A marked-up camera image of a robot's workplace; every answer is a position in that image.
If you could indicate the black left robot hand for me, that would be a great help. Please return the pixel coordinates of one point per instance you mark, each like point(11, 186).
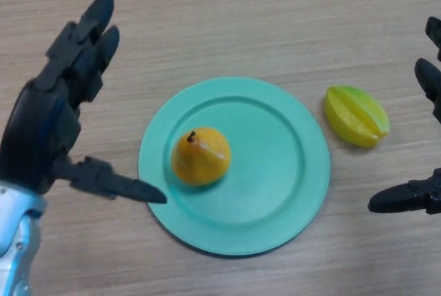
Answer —
point(38, 127)

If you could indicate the yellow green starfruit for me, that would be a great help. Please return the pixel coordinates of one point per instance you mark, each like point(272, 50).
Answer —
point(356, 117)

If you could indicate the green round plate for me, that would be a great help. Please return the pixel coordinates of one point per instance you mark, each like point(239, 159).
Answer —
point(268, 179)

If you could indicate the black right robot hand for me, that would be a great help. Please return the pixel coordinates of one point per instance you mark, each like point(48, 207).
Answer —
point(396, 199)

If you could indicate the yellow orange pear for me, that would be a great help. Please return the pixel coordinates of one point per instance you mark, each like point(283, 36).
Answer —
point(201, 161)

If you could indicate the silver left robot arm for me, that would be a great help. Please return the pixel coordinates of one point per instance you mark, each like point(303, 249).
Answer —
point(13, 241)

